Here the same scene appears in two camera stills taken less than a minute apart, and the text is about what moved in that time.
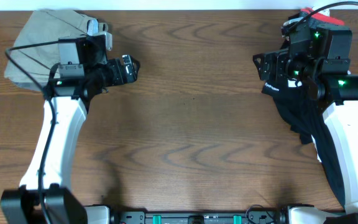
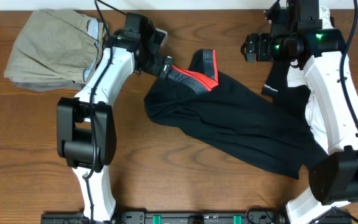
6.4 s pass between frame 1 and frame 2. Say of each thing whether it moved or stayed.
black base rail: stayed
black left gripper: moved
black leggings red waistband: moved
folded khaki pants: stayed
